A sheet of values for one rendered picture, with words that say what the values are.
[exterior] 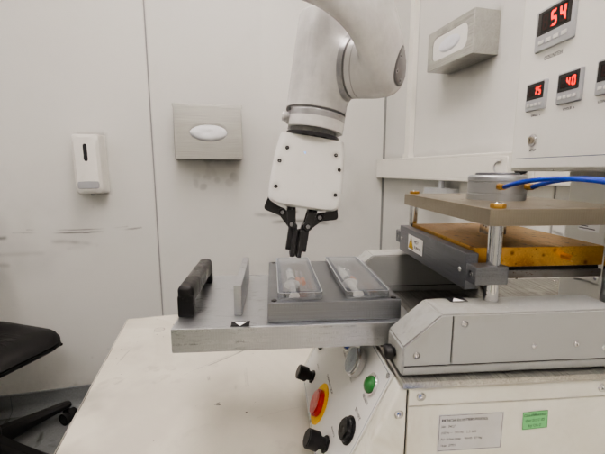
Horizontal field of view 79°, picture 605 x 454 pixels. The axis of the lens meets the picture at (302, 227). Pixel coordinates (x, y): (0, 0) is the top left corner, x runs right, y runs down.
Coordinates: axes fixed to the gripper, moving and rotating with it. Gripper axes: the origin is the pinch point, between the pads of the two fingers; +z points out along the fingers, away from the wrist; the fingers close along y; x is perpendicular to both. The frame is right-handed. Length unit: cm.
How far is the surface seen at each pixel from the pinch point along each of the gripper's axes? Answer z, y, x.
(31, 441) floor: 116, -92, 102
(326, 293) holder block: 5.1, 4.2, -6.8
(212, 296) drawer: 9.6, -10.9, 0.2
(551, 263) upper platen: -3.2, 31.2, -10.2
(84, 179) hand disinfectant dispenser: 2, -86, 115
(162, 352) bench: 32.7, -23.7, 27.7
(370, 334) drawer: 8.5, 9.7, -10.6
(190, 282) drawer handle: 6.2, -13.3, -5.6
